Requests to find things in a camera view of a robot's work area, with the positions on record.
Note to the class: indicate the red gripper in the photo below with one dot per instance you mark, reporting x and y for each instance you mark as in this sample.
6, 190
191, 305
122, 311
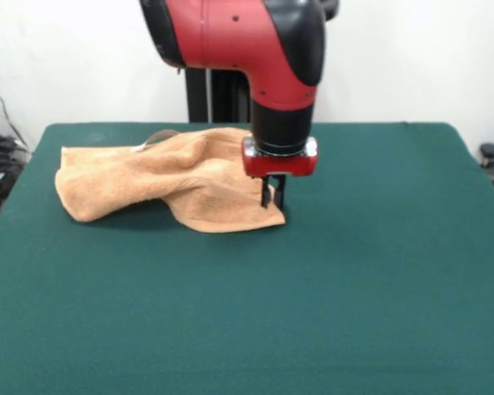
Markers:
280, 164

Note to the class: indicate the tan terry towel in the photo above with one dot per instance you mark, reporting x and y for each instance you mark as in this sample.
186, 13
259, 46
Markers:
169, 177

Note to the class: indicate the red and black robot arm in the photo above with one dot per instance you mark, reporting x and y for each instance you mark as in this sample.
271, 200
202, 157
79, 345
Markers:
247, 41

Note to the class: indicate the dark green table cloth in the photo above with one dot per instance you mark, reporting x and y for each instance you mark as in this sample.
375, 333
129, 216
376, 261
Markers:
148, 308

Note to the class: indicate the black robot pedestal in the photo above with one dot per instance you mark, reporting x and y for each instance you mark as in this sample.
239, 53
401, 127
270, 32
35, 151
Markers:
226, 94

